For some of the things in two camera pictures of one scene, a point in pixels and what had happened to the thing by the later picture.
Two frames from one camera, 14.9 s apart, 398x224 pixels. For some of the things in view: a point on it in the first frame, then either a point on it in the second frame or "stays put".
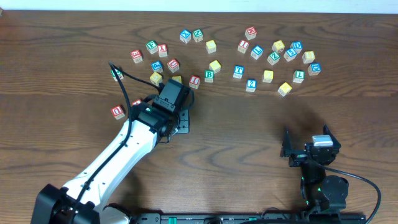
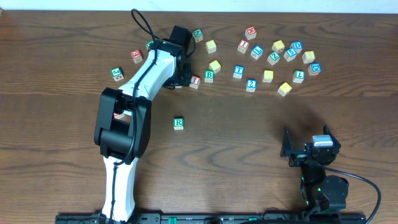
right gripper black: [304, 154] stays put
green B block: [209, 76] stays put
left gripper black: [183, 123] -> [185, 74]
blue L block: [257, 52] stays put
